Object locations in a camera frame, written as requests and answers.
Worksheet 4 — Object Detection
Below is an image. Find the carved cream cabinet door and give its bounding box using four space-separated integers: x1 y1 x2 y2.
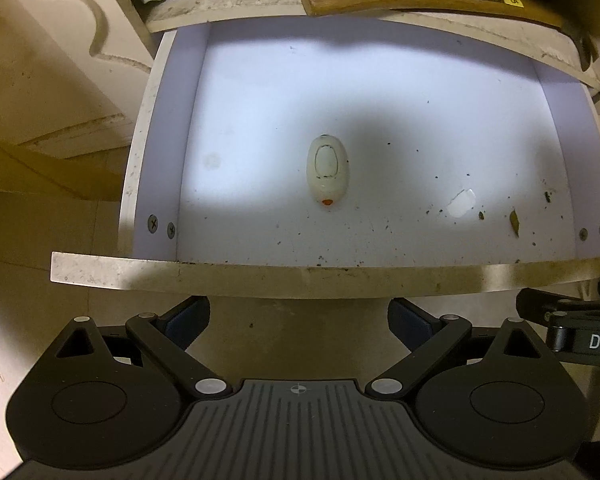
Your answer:
0 0 157 158

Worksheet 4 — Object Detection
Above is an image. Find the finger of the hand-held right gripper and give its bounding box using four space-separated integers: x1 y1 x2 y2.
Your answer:
515 287 600 325

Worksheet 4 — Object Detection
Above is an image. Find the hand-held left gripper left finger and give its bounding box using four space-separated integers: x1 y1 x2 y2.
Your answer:
55 296 229 402

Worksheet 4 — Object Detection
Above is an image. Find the white oval remote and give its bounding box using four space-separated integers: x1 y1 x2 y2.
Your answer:
306 134 350 209

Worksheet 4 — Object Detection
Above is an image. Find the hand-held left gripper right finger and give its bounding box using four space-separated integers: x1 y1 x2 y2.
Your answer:
364 298 544 402

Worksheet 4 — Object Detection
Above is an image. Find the white drawer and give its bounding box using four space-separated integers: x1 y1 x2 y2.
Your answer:
50 14 600 302

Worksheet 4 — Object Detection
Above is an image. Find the white paper scrap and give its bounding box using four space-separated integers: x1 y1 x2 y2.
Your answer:
447 188 477 219

